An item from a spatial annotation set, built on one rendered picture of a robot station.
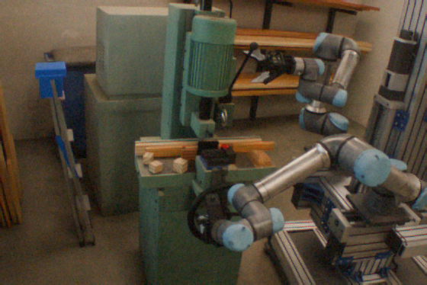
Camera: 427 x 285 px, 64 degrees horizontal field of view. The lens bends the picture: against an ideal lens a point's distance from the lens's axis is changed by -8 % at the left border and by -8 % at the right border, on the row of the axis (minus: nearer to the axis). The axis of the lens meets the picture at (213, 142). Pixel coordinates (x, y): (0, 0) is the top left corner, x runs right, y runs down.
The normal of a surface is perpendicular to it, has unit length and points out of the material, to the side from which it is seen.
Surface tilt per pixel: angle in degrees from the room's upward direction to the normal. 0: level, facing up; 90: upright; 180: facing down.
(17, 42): 90
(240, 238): 60
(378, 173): 86
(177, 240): 90
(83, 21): 90
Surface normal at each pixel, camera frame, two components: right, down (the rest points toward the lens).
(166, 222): 0.31, 0.44
